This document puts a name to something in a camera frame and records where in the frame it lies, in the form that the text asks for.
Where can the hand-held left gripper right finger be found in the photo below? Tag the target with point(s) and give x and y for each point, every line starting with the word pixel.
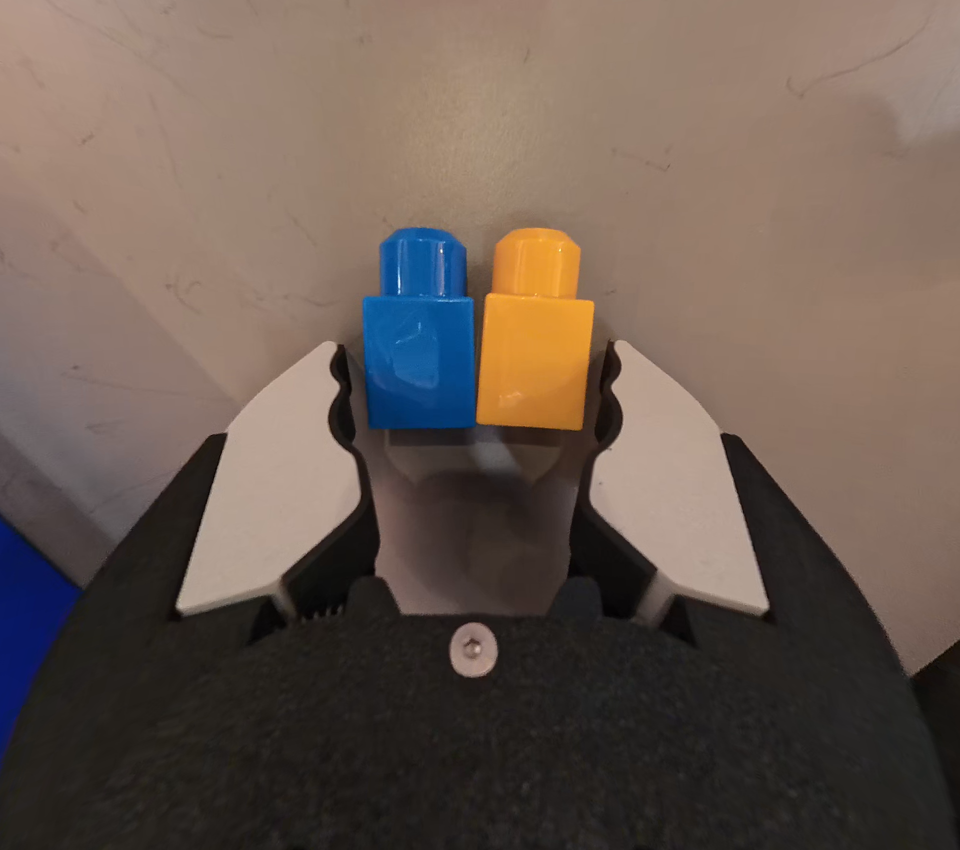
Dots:
pixel 675 498

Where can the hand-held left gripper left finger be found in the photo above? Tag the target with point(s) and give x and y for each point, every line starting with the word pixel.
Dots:
pixel 277 498

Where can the yellow one-stud block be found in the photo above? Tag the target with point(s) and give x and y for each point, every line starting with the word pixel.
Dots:
pixel 532 363

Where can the blue one-stud block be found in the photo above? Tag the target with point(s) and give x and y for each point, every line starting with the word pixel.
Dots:
pixel 416 355

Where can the blue plastic bin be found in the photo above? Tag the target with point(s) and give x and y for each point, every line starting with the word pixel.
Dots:
pixel 30 625

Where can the grey desk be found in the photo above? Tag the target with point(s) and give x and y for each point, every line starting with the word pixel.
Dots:
pixel 675 190

